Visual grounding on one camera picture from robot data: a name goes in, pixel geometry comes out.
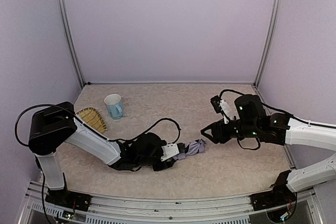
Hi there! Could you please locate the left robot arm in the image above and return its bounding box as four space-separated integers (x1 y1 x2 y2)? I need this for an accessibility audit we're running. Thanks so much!
28 102 185 190

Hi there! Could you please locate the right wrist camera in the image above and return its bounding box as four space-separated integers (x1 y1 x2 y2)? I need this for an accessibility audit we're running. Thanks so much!
211 95 236 124

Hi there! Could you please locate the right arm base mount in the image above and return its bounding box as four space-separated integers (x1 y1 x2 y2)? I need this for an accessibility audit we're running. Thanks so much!
250 187 297 211

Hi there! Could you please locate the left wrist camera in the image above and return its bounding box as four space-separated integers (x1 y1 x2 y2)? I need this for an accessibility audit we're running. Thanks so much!
161 144 180 162

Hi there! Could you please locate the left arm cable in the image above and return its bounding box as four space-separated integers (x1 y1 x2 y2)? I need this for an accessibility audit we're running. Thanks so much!
131 118 182 143

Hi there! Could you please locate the woven bamboo tray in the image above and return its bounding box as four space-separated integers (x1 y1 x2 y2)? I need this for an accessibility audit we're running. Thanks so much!
76 107 107 133

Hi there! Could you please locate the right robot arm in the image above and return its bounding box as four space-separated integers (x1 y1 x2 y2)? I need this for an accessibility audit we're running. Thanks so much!
201 94 335 193

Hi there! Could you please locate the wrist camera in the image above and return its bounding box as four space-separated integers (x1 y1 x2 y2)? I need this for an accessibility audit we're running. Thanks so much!
161 144 180 162
211 95 236 124

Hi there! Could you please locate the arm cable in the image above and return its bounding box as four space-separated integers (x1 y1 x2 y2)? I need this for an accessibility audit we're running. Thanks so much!
218 89 310 125
131 118 182 143

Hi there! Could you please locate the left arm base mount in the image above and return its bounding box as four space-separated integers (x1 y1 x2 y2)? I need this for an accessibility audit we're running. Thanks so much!
45 188 91 212

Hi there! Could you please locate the lilac folding umbrella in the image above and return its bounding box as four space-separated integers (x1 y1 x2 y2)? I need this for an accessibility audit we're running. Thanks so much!
173 139 206 161

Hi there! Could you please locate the aluminium front rail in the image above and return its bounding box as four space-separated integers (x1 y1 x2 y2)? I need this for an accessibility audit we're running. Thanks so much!
16 181 323 223

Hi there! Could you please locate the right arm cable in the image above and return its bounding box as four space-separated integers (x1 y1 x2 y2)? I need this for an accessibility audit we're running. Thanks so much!
218 89 310 125

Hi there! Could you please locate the right frame post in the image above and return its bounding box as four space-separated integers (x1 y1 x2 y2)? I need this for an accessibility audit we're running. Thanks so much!
254 0 281 89

